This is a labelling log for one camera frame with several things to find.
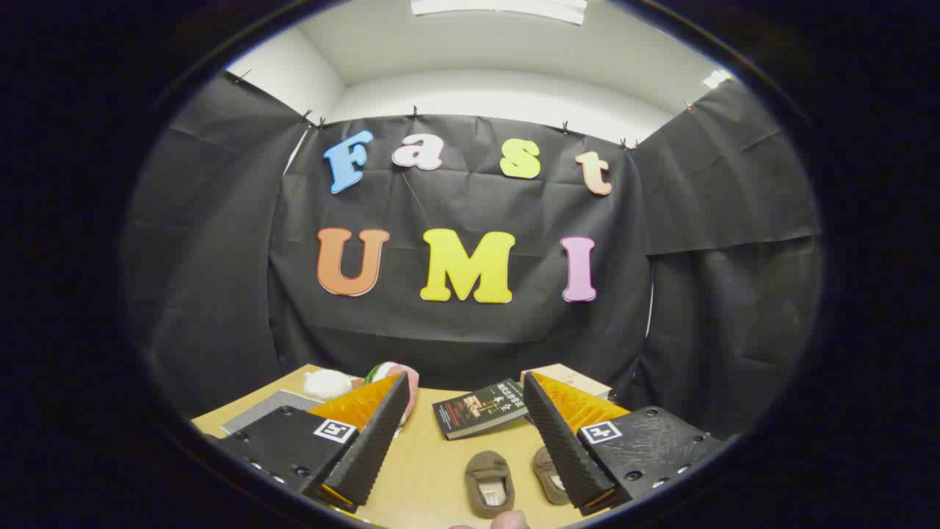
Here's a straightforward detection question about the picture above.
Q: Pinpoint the white plush toy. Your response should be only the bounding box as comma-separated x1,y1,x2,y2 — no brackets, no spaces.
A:
303,369,355,401

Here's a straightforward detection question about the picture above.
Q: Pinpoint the tan cover book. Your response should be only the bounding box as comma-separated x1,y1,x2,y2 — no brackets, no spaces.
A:
520,364,612,401

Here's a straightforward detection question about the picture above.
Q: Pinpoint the watermelon slice plush toy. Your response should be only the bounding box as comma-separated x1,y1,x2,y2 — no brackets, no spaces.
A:
365,361,421,427

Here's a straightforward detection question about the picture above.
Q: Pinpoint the ceiling light panel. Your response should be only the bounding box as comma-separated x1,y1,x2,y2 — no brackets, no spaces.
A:
410,0,588,26

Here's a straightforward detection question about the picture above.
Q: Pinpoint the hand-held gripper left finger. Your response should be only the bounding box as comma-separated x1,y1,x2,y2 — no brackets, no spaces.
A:
213,371,412,514

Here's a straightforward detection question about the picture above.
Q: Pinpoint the beige fabric storage box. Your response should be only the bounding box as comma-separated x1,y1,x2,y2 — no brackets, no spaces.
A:
220,389,324,436

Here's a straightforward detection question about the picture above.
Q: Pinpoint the black cover book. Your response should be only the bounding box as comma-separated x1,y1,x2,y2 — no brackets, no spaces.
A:
432,378,529,440

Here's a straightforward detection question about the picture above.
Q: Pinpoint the brown fuzzy slipper shoe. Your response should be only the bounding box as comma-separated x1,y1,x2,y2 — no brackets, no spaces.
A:
532,446,571,505
465,450,515,519

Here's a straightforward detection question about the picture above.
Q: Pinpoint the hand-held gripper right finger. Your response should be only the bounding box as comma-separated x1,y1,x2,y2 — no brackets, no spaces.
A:
523,371,728,517

